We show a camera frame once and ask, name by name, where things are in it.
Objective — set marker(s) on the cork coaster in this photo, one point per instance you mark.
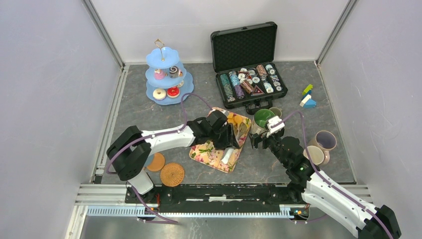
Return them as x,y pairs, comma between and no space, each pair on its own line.
157,163

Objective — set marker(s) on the small beige cup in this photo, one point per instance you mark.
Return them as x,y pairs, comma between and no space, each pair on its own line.
276,111

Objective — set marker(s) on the red glazed donut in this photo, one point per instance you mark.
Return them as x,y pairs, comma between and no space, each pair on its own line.
173,92

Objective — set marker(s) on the round orange biscuit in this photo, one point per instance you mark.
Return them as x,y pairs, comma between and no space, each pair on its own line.
232,121
238,119

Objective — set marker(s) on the blue three-tier cake stand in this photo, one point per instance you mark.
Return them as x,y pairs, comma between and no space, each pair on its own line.
164,57

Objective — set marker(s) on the woven rattan coaster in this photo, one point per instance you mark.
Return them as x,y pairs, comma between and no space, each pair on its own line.
172,174

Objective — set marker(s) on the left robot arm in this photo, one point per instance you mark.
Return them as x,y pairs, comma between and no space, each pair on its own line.
129,153

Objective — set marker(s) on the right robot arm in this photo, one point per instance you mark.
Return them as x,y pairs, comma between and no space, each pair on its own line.
313,186

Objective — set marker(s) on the chocolate sprinkled donut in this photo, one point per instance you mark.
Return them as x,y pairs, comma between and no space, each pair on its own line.
180,84

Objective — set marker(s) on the round orange biscuit lower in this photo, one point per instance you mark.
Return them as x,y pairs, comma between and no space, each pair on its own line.
232,121

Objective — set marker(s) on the yellow mug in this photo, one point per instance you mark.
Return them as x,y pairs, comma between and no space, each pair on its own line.
315,154

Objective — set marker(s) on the silver serving tongs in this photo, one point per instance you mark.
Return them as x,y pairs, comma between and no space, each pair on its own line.
239,131

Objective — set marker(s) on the chocolate swirl cake roll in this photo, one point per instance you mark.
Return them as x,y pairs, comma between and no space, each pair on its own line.
175,72

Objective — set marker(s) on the black poker chip case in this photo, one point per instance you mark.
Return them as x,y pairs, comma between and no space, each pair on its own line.
243,61

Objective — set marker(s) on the pink cupcake with topping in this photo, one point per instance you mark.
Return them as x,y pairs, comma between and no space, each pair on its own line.
159,74

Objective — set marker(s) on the green-inside floral mug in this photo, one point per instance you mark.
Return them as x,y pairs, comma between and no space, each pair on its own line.
259,121

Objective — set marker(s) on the white glazed donut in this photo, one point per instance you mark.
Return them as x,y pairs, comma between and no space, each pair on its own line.
159,94

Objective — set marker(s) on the colourful toy block stack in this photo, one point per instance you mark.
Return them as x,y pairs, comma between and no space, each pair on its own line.
307,101

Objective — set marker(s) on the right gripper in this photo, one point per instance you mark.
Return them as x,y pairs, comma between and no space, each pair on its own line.
265,137

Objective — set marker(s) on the floral rectangular tray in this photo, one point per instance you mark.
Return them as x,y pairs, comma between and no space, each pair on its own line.
208,155

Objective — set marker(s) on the beige mug purple inside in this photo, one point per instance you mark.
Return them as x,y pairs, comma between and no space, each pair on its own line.
326,141

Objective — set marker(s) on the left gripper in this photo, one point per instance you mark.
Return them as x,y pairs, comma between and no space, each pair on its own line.
229,141

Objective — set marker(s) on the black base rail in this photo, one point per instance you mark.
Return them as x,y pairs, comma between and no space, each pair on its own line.
268,192

